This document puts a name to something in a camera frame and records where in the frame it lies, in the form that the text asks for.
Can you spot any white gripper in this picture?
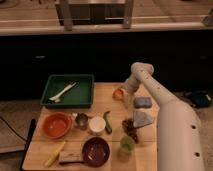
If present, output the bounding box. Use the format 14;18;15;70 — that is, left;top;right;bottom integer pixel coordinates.
123;77;140;106

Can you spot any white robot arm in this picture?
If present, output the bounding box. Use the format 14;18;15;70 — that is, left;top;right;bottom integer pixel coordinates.
123;62;205;171

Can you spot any dark purple bowl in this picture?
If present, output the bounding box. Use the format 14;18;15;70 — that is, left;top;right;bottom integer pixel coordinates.
82;137;110;167

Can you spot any red orange bowl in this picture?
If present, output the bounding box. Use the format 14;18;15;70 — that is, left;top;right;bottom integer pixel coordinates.
42;112;72;139

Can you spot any blue sponge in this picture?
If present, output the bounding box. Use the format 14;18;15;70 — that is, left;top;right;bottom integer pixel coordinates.
134;97;152;108

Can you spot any grey blue folded cloth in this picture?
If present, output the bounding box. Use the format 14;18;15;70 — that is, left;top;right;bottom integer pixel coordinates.
133;111;155;129

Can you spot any bunch of dark grapes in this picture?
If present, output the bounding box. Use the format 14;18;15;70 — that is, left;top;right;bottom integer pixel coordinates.
122;118;139;143

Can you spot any white round container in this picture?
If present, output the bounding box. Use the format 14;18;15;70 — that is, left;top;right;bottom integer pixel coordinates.
89;116;106;135

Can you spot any green plastic tray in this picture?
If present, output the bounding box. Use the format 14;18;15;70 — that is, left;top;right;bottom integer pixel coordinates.
41;74;94;109

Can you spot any green translucent cup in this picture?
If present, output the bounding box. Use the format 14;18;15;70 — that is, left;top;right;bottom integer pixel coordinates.
120;136;135;155

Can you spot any small metal measuring cup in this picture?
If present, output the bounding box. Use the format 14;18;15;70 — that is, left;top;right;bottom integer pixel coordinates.
72;113;89;130

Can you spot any white brush in tray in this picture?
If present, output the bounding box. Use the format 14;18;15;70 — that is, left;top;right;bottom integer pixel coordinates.
49;82;77;103

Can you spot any wooden block brush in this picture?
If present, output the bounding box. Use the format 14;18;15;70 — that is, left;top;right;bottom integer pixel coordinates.
59;151;83;165

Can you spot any yellow banana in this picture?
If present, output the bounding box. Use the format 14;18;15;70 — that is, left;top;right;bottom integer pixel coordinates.
44;141;66;168

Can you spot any wooden chair legs background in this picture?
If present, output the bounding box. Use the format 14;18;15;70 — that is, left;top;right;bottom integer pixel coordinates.
55;0;134;31

